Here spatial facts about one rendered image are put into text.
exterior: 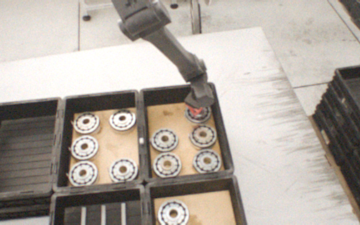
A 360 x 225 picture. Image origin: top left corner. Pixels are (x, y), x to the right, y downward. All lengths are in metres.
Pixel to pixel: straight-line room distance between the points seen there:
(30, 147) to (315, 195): 1.12
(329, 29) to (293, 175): 2.07
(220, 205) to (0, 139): 0.89
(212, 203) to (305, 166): 0.47
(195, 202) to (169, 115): 0.38
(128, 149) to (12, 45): 2.15
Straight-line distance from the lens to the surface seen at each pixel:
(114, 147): 1.28
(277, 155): 1.44
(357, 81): 2.16
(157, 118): 1.33
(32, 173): 1.32
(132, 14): 0.76
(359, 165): 1.99
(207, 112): 1.31
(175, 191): 1.14
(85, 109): 1.38
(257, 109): 1.55
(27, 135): 1.42
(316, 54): 2.98
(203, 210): 1.15
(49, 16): 3.40
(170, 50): 0.90
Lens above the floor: 1.92
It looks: 54 degrees down
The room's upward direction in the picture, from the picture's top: 1 degrees counter-clockwise
